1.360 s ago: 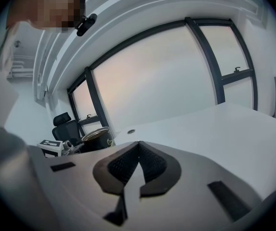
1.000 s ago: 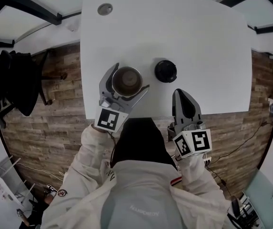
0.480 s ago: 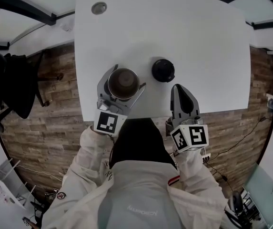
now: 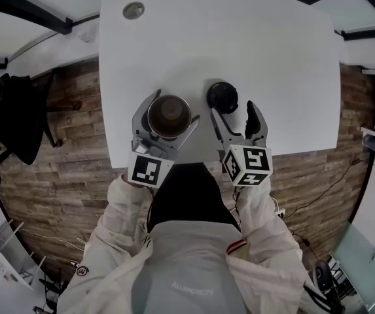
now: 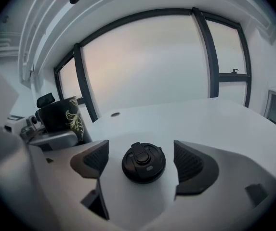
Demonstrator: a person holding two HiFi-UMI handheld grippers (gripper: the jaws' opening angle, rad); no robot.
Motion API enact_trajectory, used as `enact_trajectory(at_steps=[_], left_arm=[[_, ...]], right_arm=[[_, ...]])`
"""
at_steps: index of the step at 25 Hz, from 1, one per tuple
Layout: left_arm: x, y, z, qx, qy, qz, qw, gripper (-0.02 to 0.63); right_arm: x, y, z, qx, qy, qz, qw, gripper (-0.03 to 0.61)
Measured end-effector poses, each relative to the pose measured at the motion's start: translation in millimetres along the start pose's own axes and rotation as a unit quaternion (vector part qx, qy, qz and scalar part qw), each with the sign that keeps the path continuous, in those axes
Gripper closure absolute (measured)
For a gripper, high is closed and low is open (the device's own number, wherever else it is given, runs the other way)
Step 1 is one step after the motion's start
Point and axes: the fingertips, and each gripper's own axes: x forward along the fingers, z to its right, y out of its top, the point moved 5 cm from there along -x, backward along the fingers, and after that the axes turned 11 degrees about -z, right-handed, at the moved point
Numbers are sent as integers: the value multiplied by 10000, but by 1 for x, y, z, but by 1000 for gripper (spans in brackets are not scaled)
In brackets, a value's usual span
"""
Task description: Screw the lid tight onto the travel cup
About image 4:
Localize round table cable grommet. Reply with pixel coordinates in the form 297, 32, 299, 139
122, 1, 146, 20

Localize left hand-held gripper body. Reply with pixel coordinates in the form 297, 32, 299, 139
127, 130, 179, 189

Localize person's grey shirt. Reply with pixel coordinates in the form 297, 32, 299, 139
131, 220, 250, 314

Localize person's right forearm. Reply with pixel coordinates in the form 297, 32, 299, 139
234, 175, 293, 251

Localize black floor cable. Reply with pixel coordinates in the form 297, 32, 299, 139
281, 158, 361, 228

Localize person's left forearm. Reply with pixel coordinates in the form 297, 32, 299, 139
95, 174, 157, 251

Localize black office chair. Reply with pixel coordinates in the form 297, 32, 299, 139
0, 69, 69, 184

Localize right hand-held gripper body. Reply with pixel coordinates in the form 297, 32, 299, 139
219, 132, 274, 188

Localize black round lid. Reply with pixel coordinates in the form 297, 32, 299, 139
205, 79, 240, 115

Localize white floor cable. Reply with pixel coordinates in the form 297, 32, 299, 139
20, 229, 86, 251

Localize black canister with gold drawing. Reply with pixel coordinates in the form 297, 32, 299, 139
147, 94, 193, 140

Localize person's black trousers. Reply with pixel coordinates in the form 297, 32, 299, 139
147, 162, 242, 234

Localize person's white jacket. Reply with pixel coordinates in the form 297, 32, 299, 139
58, 174, 309, 314

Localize black-framed window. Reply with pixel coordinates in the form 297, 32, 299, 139
0, 0, 101, 73
288, 0, 375, 42

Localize black chair frame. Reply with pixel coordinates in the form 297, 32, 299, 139
303, 259, 360, 314

